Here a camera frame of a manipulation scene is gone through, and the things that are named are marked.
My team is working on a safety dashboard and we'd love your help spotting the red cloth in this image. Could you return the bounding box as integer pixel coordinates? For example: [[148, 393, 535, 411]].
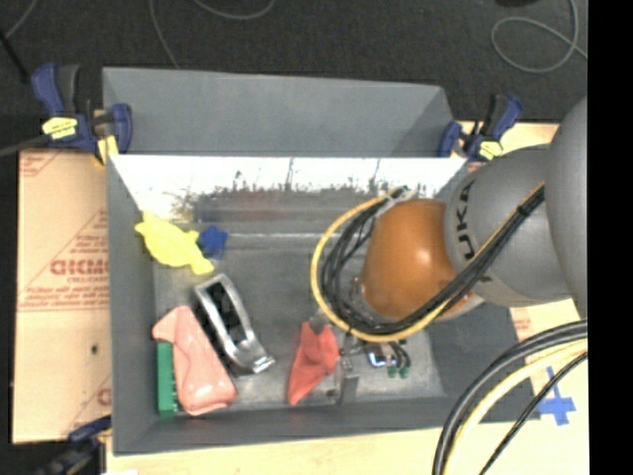
[[286, 320, 342, 407]]

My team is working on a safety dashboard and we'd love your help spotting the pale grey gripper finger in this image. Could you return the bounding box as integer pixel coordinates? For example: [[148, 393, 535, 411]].
[[345, 359, 361, 406], [325, 357, 348, 406]]

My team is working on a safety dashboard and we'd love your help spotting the pink soft toy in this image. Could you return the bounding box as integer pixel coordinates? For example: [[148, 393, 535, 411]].
[[150, 305, 238, 417]]

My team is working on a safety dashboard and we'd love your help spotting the yellow toy animal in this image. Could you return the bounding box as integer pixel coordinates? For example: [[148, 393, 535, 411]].
[[134, 211, 216, 276]]

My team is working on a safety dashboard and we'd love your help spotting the small blue toy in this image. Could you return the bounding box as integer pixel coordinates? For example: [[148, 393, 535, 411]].
[[197, 224, 230, 261]]

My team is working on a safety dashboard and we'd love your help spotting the brown cardboard board red print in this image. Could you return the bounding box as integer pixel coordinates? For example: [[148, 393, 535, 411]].
[[11, 146, 114, 445]]

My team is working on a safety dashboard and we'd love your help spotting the grey metal bin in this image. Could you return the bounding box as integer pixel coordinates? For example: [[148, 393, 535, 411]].
[[101, 66, 536, 455]]

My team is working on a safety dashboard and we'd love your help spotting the green flat block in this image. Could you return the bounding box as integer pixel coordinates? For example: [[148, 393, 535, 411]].
[[155, 340, 180, 420]]

